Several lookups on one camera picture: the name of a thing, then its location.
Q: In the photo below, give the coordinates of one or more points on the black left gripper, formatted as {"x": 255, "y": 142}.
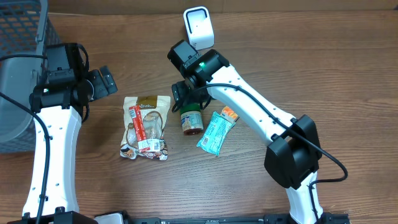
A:
{"x": 100, "y": 88}

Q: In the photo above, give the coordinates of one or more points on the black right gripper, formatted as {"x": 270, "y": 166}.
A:
{"x": 183, "y": 95}

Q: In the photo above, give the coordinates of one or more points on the green lid jar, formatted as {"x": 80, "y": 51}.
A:
{"x": 191, "y": 119}

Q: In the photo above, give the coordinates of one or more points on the beige nut snack pouch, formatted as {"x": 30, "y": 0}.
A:
{"x": 154, "y": 111}

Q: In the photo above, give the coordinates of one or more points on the orange small carton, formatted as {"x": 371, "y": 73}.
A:
{"x": 229, "y": 114}

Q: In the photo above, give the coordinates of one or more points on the teal snack packet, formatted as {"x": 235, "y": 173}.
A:
{"x": 215, "y": 134}

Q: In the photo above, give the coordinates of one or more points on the red snack stick packet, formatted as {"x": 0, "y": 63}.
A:
{"x": 135, "y": 112}

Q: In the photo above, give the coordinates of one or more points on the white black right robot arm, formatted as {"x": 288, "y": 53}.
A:
{"x": 292, "y": 143}

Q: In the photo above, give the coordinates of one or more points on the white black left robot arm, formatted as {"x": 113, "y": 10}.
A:
{"x": 59, "y": 106}

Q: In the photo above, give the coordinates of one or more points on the white barcode scanner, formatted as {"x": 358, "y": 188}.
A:
{"x": 199, "y": 28}

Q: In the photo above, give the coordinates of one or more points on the grey plastic mesh basket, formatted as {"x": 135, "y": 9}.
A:
{"x": 26, "y": 32}

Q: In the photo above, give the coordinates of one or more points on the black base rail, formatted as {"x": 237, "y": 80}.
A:
{"x": 124, "y": 217}

